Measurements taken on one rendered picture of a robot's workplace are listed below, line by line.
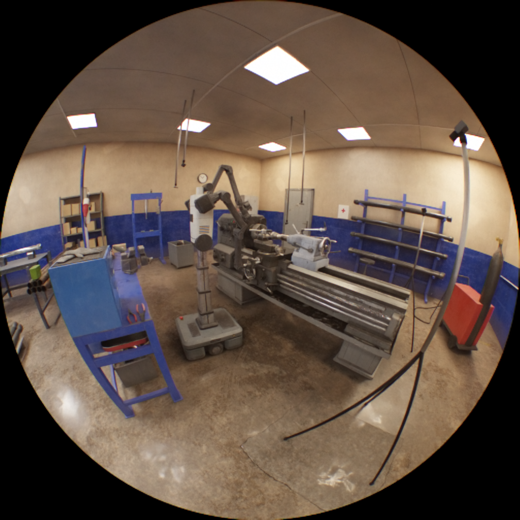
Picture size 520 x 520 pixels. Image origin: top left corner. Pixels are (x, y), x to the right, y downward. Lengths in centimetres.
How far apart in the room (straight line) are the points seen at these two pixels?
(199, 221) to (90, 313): 107
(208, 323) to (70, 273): 143
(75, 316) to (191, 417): 109
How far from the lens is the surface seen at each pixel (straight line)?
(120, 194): 547
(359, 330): 185
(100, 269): 100
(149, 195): 499
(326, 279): 184
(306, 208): 573
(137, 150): 571
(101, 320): 112
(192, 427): 161
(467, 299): 317
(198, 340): 184
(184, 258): 448
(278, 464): 150
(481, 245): 513
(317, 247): 203
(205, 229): 157
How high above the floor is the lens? 146
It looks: 16 degrees down
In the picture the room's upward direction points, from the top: 3 degrees clockwise
